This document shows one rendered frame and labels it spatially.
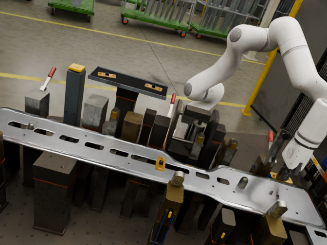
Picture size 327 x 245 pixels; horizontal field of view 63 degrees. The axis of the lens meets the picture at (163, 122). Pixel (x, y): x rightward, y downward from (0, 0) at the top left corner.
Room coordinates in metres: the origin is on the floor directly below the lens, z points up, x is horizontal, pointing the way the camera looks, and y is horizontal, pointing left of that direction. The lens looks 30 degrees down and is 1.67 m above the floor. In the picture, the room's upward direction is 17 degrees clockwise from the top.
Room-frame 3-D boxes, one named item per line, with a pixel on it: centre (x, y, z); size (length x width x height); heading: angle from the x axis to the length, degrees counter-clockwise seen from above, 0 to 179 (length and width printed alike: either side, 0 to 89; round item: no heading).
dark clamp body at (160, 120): (1.05, 0.01, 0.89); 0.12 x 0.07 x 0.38; 3
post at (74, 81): (1.15, 0.47, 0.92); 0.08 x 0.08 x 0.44; 3
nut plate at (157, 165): (0.84, -0.04, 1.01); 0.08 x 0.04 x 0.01; 2
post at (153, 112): (1.05, 0.07, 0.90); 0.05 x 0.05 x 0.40; 3
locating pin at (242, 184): (0.85, -0.38, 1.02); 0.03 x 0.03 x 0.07
